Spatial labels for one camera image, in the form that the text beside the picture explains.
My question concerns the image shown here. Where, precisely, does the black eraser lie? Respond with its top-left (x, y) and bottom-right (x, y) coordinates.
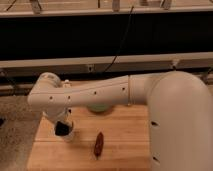
top-left (55, 121), bottom-right (71, 136)

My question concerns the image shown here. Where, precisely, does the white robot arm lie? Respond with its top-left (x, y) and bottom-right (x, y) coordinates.
top-left (28, 71), bottom-right (213, 171)

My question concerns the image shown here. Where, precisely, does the green ceramic bowl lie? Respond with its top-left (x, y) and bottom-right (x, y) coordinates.
top-left (88, 105), bottom-right (109, 113)

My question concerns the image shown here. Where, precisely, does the translucent plastic cup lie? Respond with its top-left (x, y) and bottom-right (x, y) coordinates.
top-left (59, 122), bottom-right (74, 142)

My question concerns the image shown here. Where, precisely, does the wooden cutting board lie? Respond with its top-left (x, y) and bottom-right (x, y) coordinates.
top-left (27, 104), bottom-right (150, 171)

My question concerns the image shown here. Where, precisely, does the black hanging cable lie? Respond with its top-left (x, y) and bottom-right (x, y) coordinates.
top-left (101, 5), bottom-right (135, 74)

